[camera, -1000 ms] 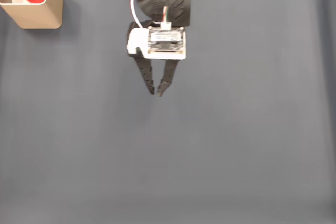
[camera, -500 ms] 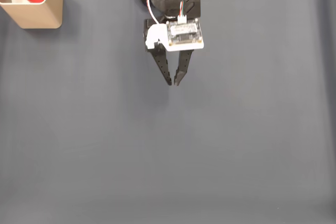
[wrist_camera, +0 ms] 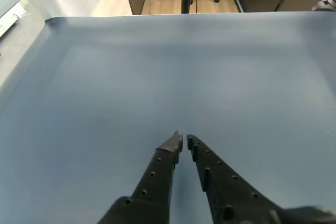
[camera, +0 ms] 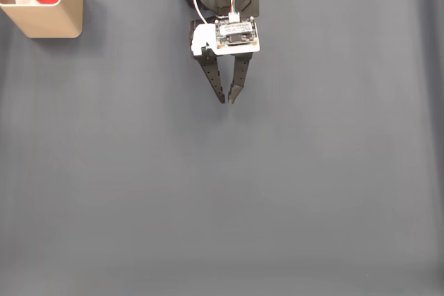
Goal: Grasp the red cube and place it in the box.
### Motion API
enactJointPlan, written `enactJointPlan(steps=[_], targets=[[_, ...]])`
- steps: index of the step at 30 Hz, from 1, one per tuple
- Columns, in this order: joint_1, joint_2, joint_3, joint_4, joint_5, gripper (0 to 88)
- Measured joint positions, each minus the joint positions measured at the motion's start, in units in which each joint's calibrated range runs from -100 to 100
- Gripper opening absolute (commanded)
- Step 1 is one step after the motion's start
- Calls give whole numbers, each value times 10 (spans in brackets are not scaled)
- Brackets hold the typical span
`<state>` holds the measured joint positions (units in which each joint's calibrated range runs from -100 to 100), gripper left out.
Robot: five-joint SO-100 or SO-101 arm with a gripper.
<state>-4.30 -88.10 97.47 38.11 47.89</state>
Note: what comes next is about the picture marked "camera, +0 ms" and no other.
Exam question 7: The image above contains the beige box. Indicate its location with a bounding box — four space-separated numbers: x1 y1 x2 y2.
0 0 85 39

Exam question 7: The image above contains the blue-grey table mat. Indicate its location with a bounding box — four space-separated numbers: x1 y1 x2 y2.
0 0 444 296

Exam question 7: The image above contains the camera board on white mount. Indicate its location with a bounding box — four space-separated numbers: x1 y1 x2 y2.
190 17 262 57

